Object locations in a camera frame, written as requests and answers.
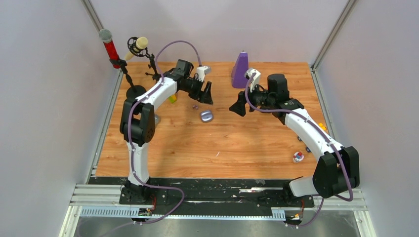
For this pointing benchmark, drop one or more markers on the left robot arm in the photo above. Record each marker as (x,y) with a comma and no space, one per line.
(138,121)

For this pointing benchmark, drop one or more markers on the black round-base mic stand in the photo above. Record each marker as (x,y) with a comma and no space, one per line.
(134,90)

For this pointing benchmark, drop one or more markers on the purple metronome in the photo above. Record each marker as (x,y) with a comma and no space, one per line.
(238,79)

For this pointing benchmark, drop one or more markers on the lavender oval charging case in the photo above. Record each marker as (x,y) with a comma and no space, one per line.
(206,116)

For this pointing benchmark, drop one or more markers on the beige condenser microphone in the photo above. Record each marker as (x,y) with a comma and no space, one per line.
(137,47)

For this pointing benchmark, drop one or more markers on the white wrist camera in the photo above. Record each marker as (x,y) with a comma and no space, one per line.
(202,71)
(253,75)

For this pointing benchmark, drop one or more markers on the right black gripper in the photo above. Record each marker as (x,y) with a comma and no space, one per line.
(239,106)

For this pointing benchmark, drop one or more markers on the small red white toy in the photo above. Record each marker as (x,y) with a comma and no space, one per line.
(298,157)

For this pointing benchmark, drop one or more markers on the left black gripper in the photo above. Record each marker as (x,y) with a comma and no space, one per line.
(205,97)

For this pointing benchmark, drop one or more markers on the red microphone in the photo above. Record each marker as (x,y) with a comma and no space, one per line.
(106,37)

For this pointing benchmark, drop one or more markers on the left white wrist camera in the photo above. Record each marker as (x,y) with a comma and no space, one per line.
(202,71)

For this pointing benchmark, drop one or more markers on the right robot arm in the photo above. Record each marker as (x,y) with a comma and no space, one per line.
(337,170)

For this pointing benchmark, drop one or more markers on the yellow green toy block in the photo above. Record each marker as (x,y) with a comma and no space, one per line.
(172,98)

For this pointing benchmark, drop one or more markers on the aluminium frame rail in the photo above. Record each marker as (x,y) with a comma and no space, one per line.
(95,195)

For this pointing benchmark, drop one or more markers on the silver glitter microphone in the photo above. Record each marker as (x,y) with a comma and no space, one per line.
(157,119)

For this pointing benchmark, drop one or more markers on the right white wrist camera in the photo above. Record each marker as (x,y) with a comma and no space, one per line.
(253,75)

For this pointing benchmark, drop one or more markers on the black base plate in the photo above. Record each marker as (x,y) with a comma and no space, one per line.
(214,197)

